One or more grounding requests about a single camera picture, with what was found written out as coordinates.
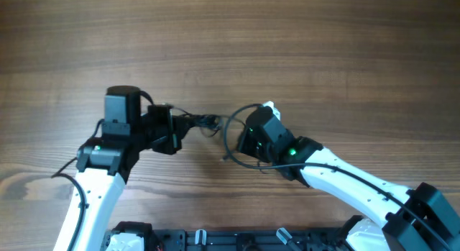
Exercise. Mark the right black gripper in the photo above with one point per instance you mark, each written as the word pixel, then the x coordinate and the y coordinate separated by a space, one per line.
pixel 244 146

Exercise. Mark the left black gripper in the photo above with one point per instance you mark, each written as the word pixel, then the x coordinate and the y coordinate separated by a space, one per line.
pixel 175 122

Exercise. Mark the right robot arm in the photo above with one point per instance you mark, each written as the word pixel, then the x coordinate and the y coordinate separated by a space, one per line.
pixel 392 216

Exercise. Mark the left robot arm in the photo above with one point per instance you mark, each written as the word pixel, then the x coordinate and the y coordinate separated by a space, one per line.
pixel 105 160

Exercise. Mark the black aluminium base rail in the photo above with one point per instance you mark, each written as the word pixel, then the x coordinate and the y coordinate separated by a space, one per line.
pixel 322 239

